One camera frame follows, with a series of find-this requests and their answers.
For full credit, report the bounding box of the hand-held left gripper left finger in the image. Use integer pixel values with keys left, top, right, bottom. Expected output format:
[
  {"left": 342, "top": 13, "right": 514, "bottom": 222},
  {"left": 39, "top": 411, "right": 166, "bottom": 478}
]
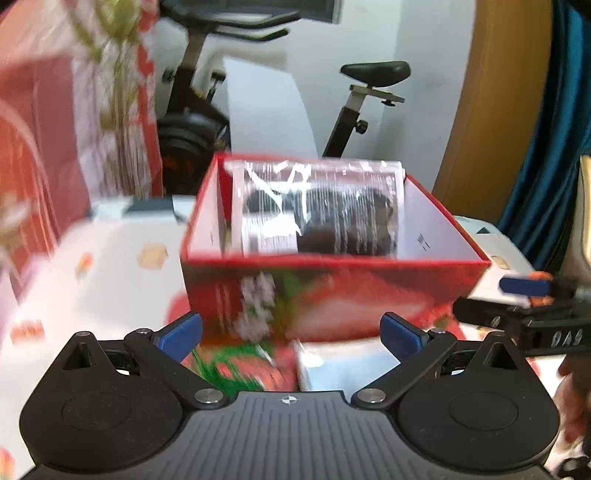
[{"left": 44, "top": 311, "right": 230, "bottom": 411}]

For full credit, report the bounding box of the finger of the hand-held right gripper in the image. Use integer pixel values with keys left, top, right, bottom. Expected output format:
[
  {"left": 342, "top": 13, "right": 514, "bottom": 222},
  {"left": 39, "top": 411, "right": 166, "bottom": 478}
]
[
  {"left": 499, "top": 275, "right": 557, "bottom": 297},
  {"left": 454, "top": 297, "right": 591, "bottom": 357}
]

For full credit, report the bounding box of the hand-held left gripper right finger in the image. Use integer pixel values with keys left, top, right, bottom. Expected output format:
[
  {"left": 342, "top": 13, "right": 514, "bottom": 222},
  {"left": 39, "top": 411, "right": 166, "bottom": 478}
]
[{"left": 353, "top": 311, "right": 537, "bottom": 411}]

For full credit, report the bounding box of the red strawberry printed box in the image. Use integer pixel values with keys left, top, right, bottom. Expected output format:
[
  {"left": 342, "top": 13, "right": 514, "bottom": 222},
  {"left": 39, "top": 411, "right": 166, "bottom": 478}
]
[{"left": 179, "top": 152, "right": 491, "bottom": 345}]

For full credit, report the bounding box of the blue face mask packet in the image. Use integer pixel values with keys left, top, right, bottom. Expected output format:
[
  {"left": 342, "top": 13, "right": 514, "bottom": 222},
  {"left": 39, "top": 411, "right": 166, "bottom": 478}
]
[{"left": 294, "top": 339, "right": 403, "bottom": 394}]

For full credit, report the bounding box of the clear packet of black items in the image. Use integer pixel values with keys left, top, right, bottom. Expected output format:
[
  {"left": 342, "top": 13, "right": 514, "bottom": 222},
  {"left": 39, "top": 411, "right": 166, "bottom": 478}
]
[{"left": 229, "top": 159, "right": 407, "bottom": 257}]

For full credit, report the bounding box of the person's right hand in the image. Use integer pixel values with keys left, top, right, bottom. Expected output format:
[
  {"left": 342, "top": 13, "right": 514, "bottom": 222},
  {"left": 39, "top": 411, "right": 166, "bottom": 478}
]
[{"left": 556, "top": 353, "right": 591, "bottom": 456}]

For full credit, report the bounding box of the green tasselled cloth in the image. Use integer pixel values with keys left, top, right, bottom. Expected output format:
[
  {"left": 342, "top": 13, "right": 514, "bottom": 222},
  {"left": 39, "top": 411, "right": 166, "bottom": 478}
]
[{"left": 191, "top": 343, "right": 279, "bottom": 394}]

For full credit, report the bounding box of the white printed tablecloth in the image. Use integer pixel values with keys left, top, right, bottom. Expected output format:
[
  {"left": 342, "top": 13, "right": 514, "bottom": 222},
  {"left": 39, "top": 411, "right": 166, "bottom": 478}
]
[{"left": 0, "top": 194, "right": 591, "bottom": 480}]

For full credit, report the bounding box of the teal curtain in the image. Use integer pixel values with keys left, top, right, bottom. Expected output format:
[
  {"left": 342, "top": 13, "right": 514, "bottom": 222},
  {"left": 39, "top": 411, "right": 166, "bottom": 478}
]
[{"left": 496, "top": 0, "right": 591, "bottom": 274}]

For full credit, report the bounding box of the wooden door panel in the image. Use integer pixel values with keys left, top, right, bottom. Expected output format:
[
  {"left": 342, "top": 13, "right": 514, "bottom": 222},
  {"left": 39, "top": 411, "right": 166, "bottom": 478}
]
[{"left": 431, "top": 0, "right": 556, "bottom": 219}]

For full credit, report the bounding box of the black exercise bike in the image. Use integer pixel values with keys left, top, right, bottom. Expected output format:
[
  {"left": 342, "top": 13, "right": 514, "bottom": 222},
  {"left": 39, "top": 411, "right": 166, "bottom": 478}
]
[{"left": 154, "top": 0, "right": 411, "bottom": 197}]

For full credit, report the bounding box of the white board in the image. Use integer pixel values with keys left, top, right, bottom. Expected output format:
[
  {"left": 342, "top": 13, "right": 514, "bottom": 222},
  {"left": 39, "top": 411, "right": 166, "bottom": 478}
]
[{"left": 223, "top": 57, "right": 320, "bottom": 160}]

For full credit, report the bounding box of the red plant printed backdrop cloth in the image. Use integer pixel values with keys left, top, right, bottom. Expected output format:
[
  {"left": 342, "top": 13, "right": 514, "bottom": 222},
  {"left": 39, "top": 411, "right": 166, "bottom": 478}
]
[{"left": 0, "top": 0, "right": 165, "bottom": 297}]

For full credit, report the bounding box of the dark framed window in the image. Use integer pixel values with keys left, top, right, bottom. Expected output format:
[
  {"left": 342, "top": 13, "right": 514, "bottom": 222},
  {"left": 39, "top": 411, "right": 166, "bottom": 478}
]
[{"left": 161, "top": 0, "right": 343, "bottom": 25}]

